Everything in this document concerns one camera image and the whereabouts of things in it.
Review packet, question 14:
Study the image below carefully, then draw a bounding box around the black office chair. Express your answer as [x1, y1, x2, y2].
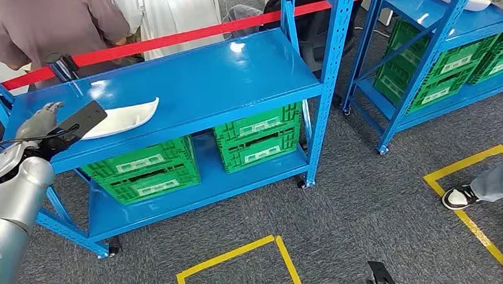
[298, 13, 363, 73]

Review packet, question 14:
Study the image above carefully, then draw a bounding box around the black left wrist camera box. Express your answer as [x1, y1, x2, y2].
[36, 100, 111, 160]

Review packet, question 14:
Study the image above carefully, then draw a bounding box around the blue metal shelf rack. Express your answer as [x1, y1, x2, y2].
[0, 0, 379, 267]
[333, 0, 503, 158]

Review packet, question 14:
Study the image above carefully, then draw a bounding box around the person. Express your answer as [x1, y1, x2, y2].
[0, 0, 146, 91]
[438, 143, 503, 284]
[222, 0, 382, 41]
[111, 0, 226, 63]

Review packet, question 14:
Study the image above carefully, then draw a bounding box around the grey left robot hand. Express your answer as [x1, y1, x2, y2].
[13, 101, 68, 142]

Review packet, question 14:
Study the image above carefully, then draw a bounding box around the chrome black stanchion post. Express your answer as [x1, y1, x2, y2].
[43, 50, 81, 84]

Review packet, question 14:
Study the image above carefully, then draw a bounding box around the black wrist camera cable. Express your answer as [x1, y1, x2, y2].
[0, 123, 82, 157]

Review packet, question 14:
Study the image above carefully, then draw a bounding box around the red barrier belt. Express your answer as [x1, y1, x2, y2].
[0, 0, 473, 103]

